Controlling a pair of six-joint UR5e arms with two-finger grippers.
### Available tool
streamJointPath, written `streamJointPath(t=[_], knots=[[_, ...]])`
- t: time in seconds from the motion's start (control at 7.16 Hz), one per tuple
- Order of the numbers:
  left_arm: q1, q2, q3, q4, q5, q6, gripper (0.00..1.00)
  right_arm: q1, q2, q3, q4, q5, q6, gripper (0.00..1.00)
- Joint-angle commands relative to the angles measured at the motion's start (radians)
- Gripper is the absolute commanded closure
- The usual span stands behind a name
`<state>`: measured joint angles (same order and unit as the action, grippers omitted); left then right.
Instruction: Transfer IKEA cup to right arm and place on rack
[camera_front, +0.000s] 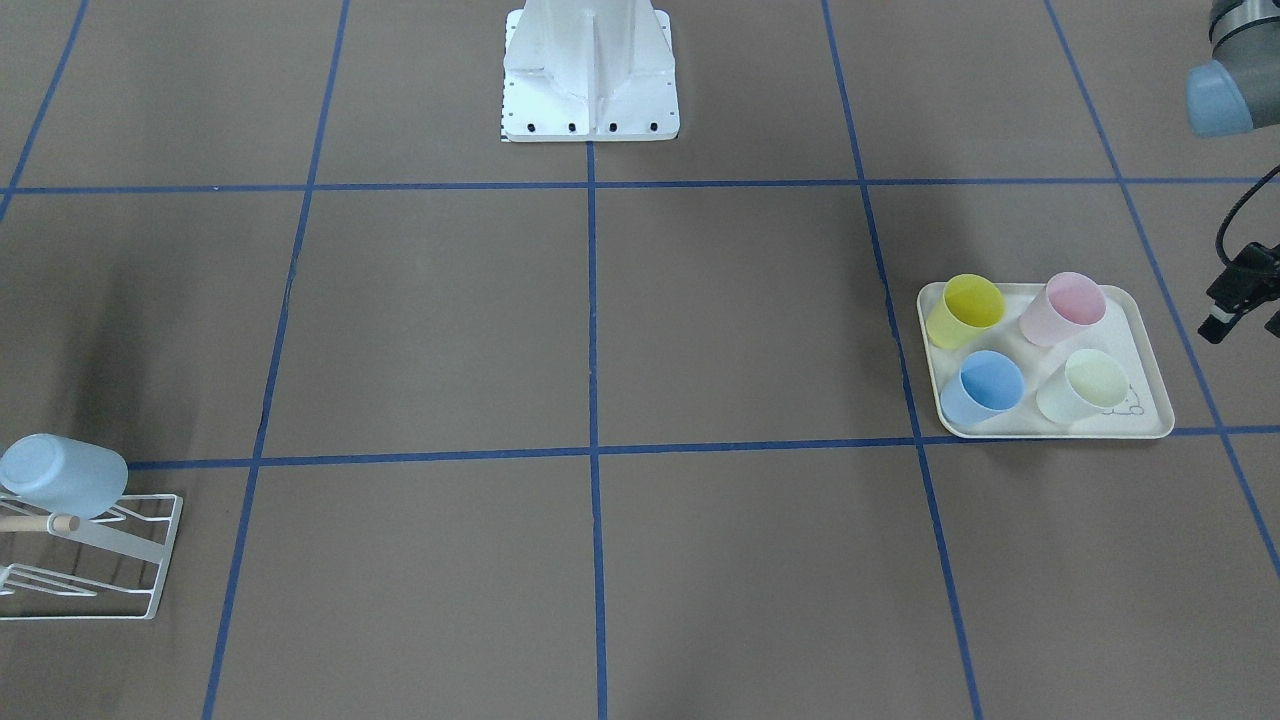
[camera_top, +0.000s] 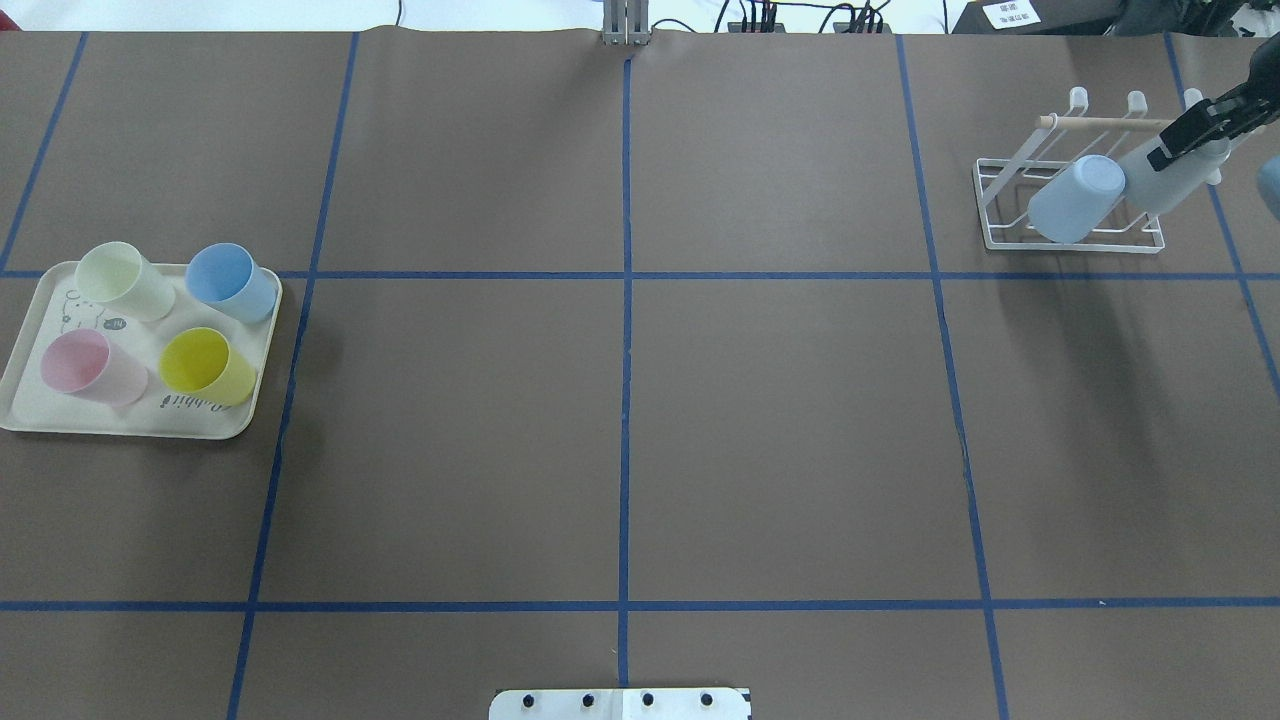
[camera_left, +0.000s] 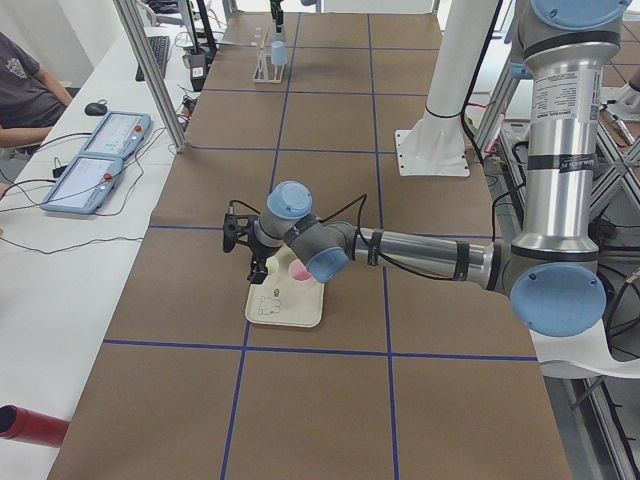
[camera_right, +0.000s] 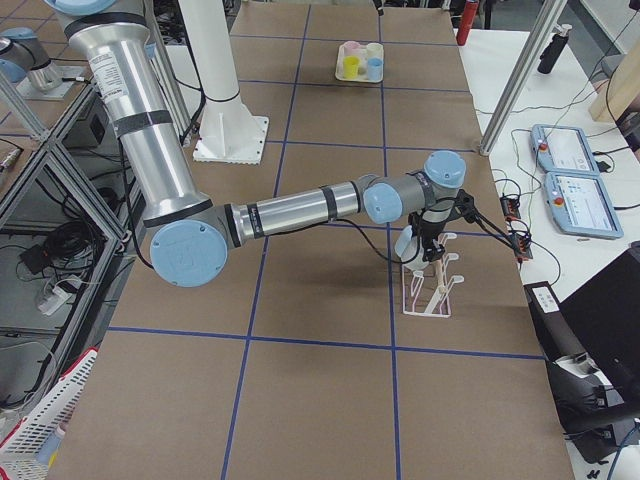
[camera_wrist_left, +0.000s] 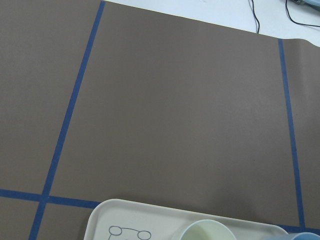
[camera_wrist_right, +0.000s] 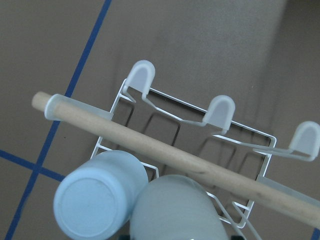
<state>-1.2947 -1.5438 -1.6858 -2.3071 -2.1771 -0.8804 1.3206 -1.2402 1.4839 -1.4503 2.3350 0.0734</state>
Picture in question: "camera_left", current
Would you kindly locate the light blue plastic cup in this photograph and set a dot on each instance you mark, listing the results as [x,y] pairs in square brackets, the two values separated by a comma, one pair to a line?
[279,55]

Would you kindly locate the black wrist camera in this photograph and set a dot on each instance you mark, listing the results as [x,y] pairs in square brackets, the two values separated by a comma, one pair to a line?
[236,230]

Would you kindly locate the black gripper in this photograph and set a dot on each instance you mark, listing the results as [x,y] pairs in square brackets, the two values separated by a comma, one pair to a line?
[278,14]
[259,248]

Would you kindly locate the white wire cup rack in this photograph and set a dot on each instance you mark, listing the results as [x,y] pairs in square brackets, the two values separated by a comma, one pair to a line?
[265,71]

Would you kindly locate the seated person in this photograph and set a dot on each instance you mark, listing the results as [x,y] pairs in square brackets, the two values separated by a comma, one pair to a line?
[32,98]

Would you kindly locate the red cylinder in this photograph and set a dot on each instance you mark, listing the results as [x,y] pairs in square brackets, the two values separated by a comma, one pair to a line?
[27,426]

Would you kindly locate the aluminium frame post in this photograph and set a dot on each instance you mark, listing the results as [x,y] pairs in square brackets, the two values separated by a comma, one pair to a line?
[133,26]

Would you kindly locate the pink plastic cup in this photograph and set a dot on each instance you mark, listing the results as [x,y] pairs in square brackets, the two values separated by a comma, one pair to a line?
[300,276]

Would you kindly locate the cream plastic tray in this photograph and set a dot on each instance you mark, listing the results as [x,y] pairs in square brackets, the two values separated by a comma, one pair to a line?
[278,302]

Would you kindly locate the white chair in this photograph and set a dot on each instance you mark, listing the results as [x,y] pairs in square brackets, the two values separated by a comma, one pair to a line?
[582,356]

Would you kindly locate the upper teach pendant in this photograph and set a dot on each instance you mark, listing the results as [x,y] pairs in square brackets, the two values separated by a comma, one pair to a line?
[118,134]

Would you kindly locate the black computer mouse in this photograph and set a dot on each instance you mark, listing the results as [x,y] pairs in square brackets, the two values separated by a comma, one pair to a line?
[95,109]

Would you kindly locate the teach pendant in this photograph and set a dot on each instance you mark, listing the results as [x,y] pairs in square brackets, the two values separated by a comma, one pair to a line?
[84,185]
[118,134]

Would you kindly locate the lower teach pendant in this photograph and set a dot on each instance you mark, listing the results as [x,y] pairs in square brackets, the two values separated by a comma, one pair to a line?
[84,185]

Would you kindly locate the pale green plastic cup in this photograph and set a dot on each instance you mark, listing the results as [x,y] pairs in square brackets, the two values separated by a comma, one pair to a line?
[272,265]

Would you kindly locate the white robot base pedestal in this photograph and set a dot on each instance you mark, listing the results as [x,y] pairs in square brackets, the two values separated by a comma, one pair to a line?
[435,146]

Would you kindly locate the black keyboard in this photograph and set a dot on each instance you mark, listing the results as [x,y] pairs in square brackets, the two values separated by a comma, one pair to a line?
[160,46]

